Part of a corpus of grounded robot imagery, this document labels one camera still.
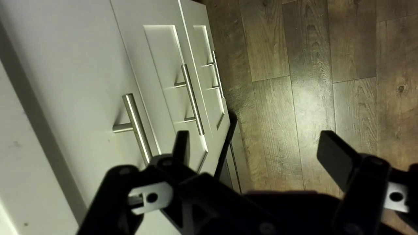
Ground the white drawer cabinet with countertop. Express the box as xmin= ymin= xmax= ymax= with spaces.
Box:
xmin=0 ymin=0 xmax=246 ymax=235

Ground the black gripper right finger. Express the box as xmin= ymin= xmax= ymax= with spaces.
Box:
xmin=317 ymin=129 xmax=418 ymax=235

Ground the white recessed-panel drawer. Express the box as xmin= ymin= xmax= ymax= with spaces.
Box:
xmin=178 ymin=0 xmax=232 ymax=177
xmin=110 ymin=0 xmax=211 ymax=173

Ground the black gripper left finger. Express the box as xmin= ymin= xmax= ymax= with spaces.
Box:
xmin=78 ymin=129 xmax=280 ymax=235

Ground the flat-front white cabinet drawer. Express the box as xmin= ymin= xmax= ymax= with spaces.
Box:
xmin=0 ymin=0 xmax=181 ymax=219

